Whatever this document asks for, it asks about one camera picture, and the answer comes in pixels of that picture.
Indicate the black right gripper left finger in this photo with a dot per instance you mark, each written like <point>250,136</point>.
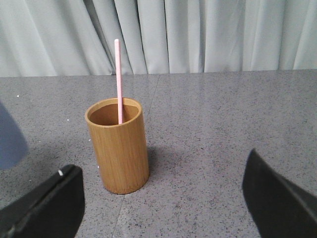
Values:
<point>54,209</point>

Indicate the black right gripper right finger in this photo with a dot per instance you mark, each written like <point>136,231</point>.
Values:
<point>279,208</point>

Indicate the blue plastic cup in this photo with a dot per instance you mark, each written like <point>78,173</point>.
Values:
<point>13,146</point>

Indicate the pink chopstick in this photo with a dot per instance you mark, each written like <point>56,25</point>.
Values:
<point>118,80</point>

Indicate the bamboo cylinder holder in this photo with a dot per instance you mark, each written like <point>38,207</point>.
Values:
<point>120,149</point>

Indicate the white curtain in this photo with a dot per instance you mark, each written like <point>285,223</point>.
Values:
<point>76,37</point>

